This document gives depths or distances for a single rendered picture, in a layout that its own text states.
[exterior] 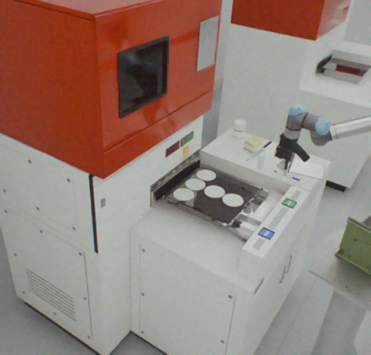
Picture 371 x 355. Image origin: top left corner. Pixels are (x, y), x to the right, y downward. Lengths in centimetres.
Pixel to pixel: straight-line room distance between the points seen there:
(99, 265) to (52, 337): 83
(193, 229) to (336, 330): 84
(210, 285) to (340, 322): 68
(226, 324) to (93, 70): 122
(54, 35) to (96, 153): 42
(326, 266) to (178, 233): 66
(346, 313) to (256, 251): 62
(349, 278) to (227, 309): 53
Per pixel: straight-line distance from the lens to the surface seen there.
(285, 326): 277
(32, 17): 157
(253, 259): 174
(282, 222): 191
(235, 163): 224
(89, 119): 151
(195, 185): 215
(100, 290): 206
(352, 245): 197
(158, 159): 197
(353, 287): 193
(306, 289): 301
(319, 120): 199
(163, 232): 198
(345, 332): 229
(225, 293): 186
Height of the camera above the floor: 213
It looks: 33 degrees down
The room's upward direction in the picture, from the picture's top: 4 degrees clockwise
